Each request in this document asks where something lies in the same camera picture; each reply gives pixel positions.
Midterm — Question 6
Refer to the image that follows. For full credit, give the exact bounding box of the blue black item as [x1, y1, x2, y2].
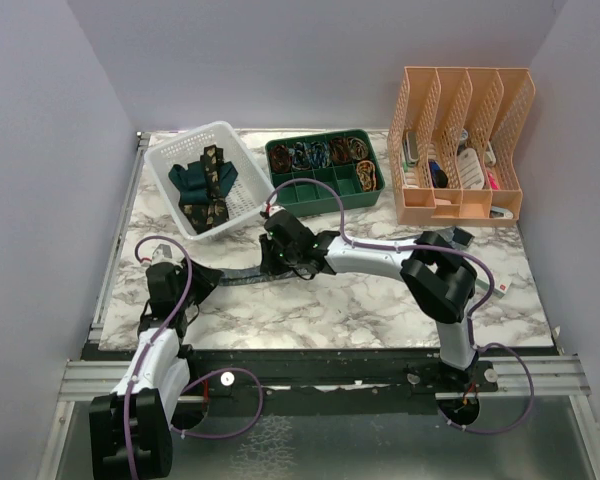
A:
[428, 160, 449, 189]

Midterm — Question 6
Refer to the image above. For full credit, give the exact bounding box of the dark blue rolled tie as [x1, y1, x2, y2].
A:
[307, 141, 331, 169]

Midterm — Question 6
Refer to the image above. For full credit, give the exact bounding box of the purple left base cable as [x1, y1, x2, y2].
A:
[169, 368, 265, 441]

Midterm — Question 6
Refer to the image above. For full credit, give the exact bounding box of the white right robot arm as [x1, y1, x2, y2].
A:
[261, 209, 477, 391]

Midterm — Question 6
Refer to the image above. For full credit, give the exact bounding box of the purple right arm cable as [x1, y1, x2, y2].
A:
[264, 178, 496, 351]

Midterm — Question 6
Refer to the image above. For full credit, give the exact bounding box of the white plastic basket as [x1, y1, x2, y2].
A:
[144, 121, 273, 240]

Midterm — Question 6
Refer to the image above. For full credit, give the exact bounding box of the white red card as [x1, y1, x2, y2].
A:
[476, 274, 512, 299]

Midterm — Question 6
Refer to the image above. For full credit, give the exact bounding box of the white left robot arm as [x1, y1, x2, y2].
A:
[89, 260, 222, 479]

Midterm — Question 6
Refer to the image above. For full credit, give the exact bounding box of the green compartment tray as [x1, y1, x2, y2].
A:
[265, 129, 385, 217]

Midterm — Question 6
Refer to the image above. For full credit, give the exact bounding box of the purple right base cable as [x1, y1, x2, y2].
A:
[437, 342, 536, 436]

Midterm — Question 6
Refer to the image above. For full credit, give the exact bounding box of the white ribbed item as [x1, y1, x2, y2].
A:
[457, 148, 485, 190]

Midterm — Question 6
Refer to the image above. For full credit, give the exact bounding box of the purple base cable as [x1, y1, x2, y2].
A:
[169, 368, 265, 441]
[437, 342, 536, 436]

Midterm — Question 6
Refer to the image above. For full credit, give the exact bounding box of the dark green tie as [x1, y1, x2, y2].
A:
[168, 161, 238, 205]

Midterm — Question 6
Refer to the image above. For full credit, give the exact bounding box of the tan rolled tie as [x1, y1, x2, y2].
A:
[346, 137, 371, 162]

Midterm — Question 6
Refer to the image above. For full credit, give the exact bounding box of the orange patterned rolled tie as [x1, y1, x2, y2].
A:
[355, 160, 377, 192]

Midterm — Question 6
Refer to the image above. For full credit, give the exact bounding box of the pink marker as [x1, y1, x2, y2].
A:
[487, 169, 500, 190]

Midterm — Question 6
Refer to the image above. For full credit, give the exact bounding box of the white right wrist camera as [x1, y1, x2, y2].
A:
[260, 204, 285, 219]

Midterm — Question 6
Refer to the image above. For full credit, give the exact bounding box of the grey blue floral tie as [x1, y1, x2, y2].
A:
[218, 266, 296, 287]

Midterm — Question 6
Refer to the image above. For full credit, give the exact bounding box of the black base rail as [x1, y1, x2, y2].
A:
[175, 349, 498, 416]

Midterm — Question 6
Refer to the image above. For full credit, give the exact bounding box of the red brown rolled tie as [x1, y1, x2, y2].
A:
[328, 136, 351, 166]

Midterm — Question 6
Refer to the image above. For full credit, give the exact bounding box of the black gold leaf tie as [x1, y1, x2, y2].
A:
[173, 144, 229, 234]

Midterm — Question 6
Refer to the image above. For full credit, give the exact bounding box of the orange file organizer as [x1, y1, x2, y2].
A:
[387, 66, 535, 227]

